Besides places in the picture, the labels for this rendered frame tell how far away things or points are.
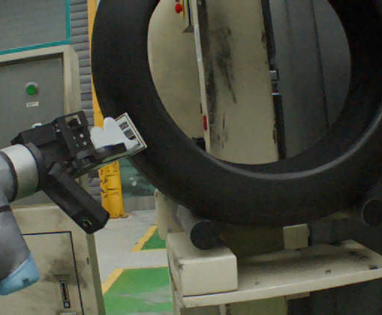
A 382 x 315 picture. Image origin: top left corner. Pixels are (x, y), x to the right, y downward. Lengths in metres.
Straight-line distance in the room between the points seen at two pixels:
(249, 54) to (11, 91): 0.62
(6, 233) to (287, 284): 0.49
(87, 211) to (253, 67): 0.61
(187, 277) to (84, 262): 0.71
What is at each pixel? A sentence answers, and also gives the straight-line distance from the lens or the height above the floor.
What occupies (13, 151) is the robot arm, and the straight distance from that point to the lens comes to 1.23.
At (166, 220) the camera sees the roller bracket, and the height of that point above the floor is 0.89.
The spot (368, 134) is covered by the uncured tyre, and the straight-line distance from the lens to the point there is 1.43.
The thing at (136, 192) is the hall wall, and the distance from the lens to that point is 10.54.
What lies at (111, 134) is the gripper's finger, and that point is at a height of 1.06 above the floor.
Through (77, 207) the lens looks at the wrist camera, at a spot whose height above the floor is 0.97.
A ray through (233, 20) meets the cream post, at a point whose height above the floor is 1.26.
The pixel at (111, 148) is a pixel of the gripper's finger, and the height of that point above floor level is 1.05.
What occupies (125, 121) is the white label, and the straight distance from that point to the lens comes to 1.39.
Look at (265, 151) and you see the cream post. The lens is 1.77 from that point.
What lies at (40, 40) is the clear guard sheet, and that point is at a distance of 2.09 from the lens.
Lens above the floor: 1.09
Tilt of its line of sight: 3 degrees down
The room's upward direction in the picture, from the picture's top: 5 degrees counter-clockwise
